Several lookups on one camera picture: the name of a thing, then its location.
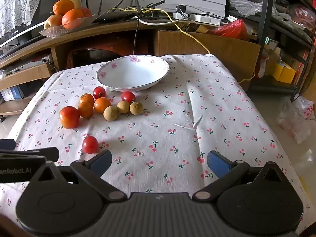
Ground black router with antennas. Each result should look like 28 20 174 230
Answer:
85 0 166 23

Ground brown longan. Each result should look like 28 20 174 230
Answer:
117 100 130 114
103 106 118 121
130 102 144 116

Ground large orange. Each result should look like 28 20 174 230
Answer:
61 8 86 25
53 0 75 16

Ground white power adapter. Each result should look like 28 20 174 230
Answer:
173 5 190 20

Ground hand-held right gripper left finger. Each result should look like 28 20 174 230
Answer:
30 149 129 202

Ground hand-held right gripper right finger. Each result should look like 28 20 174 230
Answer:
192 150 288 202

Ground silver media player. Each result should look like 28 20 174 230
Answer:
0 55 53 76

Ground wooden television cabinet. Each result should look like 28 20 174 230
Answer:
0 20 262 116

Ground large red tomato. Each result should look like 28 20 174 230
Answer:
59 106 80 129

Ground bubble wrap sheet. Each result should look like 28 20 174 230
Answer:
229 0 262 14

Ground dark metal shelf rack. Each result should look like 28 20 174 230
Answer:
226 0 316 99

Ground glass fruit plate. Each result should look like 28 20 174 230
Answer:
39 13 99 39

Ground yellow red apple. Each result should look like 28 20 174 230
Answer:
44 14 63 29

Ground large red plastic bag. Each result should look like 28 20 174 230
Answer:
67 39 156 68

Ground white floral porcelain bowl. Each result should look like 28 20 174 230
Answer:
96 55 170 92

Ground yellow box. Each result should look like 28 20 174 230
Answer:
273 62 296 84

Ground yellow cable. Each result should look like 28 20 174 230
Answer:
104 6 256 83

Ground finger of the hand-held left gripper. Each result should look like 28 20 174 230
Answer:
0 147 60 163
0 139 17 150

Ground white cable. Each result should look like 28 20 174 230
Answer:
137 15 198 26

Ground white lace cloth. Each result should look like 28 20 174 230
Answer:
0 0 46 39

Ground blue box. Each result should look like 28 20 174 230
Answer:
0 85 25 102

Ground white box device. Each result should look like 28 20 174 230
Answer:
190 13 221 26

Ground orange tomato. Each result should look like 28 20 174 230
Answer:
94 97 112 114

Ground red cherry tomato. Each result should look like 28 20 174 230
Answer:
121 91 136 103
93 86 106 100
82 135 99 154

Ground small tangerine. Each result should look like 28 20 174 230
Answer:
79 93 94 105
78 101 94 118

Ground clear plastic bag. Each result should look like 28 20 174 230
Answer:
276 95 316 145

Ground cherry print tablecloth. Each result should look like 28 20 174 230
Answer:
0 54 311 228

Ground black television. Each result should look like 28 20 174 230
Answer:
0 0 65 52

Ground black cable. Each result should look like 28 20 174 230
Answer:
132 17 140 55

